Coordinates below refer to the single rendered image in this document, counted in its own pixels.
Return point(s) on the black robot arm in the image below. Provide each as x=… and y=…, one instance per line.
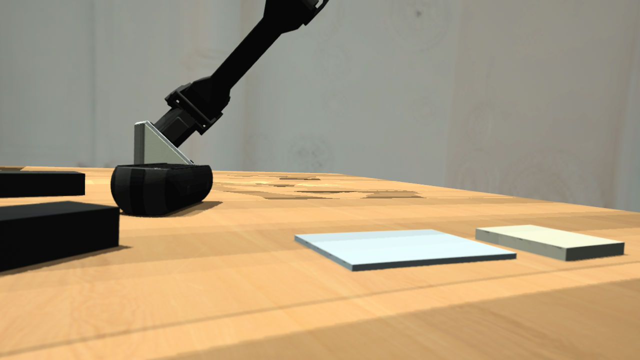
x=201, y=103

